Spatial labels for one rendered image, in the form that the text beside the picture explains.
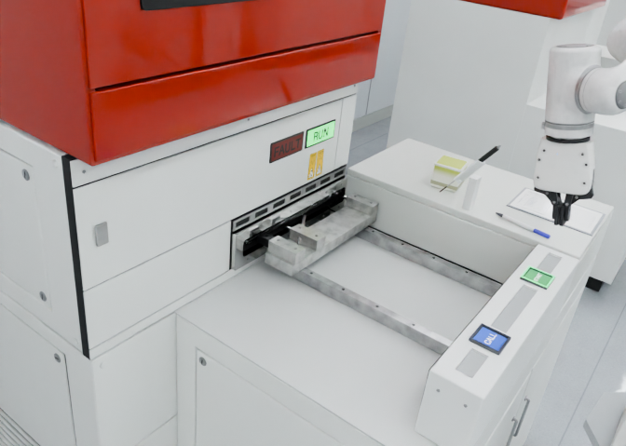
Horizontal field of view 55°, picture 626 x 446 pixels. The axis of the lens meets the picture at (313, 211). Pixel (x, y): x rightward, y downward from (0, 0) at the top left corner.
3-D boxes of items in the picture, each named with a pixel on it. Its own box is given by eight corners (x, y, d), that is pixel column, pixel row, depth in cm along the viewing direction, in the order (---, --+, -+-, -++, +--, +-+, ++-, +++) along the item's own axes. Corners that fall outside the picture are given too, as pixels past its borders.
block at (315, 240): (289, 238, 143) (290, 227, 141) (298, 233, 145) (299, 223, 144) (316, 250, 139) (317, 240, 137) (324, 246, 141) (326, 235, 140)
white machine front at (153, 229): (82, 355, 110) (61, 155, 91) (333, 210, 170) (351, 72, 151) (93, 362, 109) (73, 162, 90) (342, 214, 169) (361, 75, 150)
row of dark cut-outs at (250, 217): (231, 230, 130) (231, 221, 129) (343, 173, 162) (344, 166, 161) (233, 231, 130) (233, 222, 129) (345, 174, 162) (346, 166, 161)
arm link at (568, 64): (609, 120, 106) (568, 112, 114) (618, 44, 101) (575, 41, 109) (573, 128, 103) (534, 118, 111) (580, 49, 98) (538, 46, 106)
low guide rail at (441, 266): (333, 226, 162) (333, 216, 161) (336, 223, 164) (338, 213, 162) (509, 304, 138) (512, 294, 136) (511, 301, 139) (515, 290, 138)
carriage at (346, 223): (265, 263, 138) (265, 251, 136) (351, 210, 164) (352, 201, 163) (292, 277, 134) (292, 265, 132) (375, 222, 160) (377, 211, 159)
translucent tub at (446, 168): (428, 185, 156) (433, 162, 153) (437, 176, 162) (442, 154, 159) (455, 194, 154) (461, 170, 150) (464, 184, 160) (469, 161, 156)
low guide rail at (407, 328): (268, 265, 142) (269, 254, 141) (274, 262, 144) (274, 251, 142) (460, 365, 118) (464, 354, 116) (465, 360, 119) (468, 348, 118)
